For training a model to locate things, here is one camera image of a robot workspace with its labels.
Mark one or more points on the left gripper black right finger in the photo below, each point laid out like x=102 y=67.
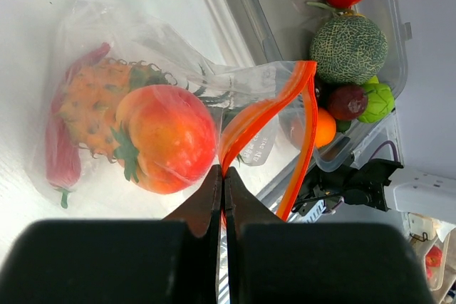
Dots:
x=271 y=261

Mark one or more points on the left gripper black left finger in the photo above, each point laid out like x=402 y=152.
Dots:
x=172 y=260

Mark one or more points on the clear orange zip top bag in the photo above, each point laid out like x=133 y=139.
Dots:
x=260 y=112

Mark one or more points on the red chili pepper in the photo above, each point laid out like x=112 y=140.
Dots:
x=63 y=164

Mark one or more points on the plastic pineapple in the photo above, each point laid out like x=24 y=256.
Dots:
x=91 y=98

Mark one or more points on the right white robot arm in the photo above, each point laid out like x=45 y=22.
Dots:
x=386 y=185

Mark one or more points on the clear plastic food bin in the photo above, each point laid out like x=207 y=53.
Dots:
x=276 y=30

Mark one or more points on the orange fruit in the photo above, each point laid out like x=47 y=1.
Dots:
x=326 y=128

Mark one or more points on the dark red apple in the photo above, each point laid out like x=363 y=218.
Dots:
x=347 y=102

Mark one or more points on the green lime apple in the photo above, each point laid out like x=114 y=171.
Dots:
x=381 y=102

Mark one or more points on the light green pear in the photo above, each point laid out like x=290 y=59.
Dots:
x=373 y=80

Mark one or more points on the green netted melon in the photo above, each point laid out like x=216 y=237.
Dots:
x=348 y=50

